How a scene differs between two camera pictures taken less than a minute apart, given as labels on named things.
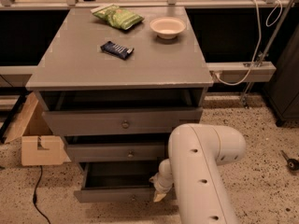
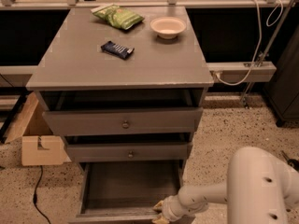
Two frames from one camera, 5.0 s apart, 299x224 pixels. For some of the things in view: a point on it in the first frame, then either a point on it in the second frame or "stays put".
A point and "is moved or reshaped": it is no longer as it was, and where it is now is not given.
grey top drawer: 121,122 stays put
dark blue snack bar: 116,50 stays put
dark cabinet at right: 282,92 stays put
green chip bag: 117,16 stays put
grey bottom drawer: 116,182 is moved or reshaped
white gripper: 162,186 -> 168,207
